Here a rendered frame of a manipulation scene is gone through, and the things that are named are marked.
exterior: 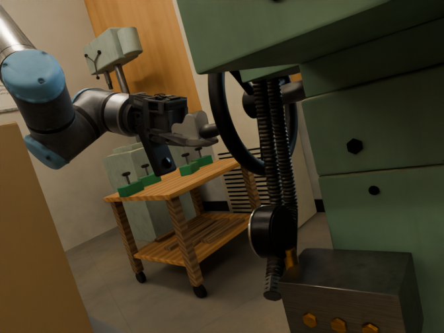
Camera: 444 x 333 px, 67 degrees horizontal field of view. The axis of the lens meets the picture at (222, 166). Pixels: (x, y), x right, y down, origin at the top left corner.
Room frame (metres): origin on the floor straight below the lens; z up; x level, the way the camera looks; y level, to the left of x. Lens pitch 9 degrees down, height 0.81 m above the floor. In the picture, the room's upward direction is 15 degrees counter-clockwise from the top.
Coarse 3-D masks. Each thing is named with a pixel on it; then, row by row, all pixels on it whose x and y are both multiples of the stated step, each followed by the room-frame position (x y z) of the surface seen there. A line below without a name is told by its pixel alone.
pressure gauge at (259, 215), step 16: (256, 208) 0.38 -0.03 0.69; (272, 208) 0.37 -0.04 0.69; (256, 224) 0.36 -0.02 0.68; (272, 224) 0.35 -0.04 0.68; (288, 224) 0.38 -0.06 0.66; (256, 240) 0.36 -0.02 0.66; (272, 240) 0.35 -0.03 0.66; (288, 240) 0.37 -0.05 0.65; (272, 256) 0.36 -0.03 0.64; (288, 256) 0.36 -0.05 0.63
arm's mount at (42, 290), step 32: (0, 128) 0.42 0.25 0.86; (0, 160) 0.41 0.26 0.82; (0, 192) 0.41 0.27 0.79; (32, 192) 0.43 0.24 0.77; (0, 224) 0.40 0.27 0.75; (32, 224) 0.42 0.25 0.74; (0, 256) 0.39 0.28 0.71; (32, 256) 0.41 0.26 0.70; (64, 256) 0.44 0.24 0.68; (0, 288) 0.38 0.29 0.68; (32, 288) 0.40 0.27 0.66; (64, 288) 0.43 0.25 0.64; (0, 320) 0.37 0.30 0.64; (32, 320) 0.39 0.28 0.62; (64, 320) 0.42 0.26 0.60
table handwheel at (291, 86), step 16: (208, 80) 0.56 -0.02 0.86; (224, 80) 0.56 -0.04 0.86; (240, 80) 0.62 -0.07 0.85; (288, 80) 0.75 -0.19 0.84; (224, 96) 0.55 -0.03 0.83; (288, 96) 0.60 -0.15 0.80; (304, 96) 0.59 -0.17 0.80; (224, 112) 0.54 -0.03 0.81; (256, 112) 0.64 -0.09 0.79; (288, 112) 0.74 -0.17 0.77; (224, 128) 0.55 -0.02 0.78; (288, 128) 0.73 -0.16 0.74; (240, 144) 0.56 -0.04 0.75; (240, 160) 0.57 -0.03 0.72; (256, 160) 0.59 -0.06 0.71
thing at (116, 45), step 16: (112, 32) 2.53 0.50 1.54; (128, 32) 2.46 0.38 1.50; (96, 48) 2.69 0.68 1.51; (112, 48) 2.54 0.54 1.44; (128, 48) 2.46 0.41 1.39; (96, 64) 2.74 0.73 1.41; (112, 64) 2.66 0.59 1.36; (112, 160) 2.60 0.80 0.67; (128, 160) 2.43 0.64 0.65; (144, 160) 2.47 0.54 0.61; (176, 160) 2.66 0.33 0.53; (112, 176) 2.66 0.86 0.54; (128, 176) 2.48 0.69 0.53; (128, 208) 2.59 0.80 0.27; (144, 208) 2.43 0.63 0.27; (160, 208) 2.47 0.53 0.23; (192, 208) 2.68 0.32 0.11; (144, 224) 2.48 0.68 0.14; (160, 224) 2.44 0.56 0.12
